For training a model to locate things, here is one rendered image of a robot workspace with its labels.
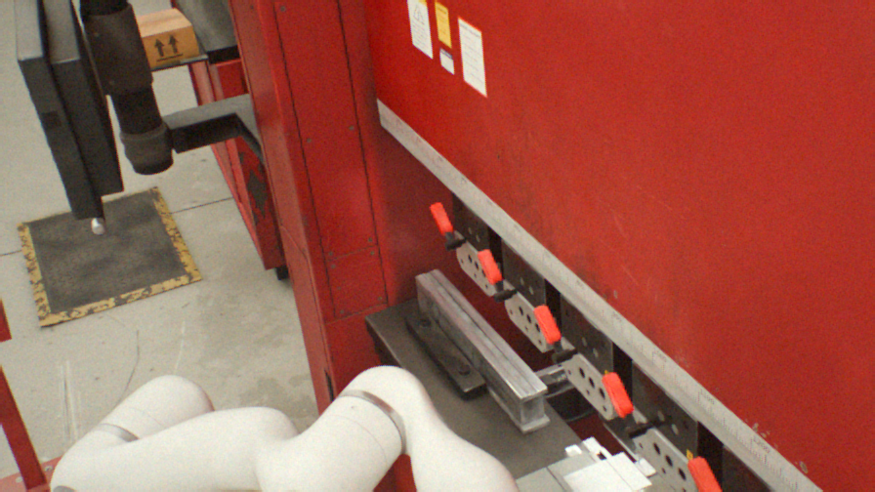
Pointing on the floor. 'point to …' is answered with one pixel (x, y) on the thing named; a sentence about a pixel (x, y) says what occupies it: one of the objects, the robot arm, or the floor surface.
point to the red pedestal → (13, 428)
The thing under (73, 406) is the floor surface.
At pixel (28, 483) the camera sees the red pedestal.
